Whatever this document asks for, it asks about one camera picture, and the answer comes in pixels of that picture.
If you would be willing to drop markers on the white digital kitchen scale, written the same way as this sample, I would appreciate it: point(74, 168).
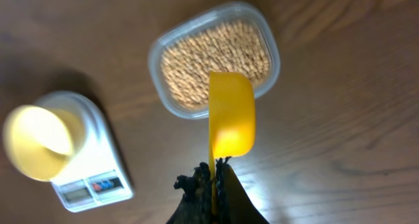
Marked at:
point(95, 176)

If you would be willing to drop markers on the soybeans in container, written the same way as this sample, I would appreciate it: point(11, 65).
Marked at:
point(234, 46)

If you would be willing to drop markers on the pale yellow bowl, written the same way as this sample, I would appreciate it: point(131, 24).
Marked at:
point(40, 142)

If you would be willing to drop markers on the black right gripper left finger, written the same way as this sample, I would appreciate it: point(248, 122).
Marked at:
point(195, 204)

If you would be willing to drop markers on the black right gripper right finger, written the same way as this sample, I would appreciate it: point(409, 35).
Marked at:
point(234, 205)

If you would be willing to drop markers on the clear plastic container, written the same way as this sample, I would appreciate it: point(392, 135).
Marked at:
point(223, 13)

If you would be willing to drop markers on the yellow plastic scoop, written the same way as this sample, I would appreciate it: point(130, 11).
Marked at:
point(232, 124)

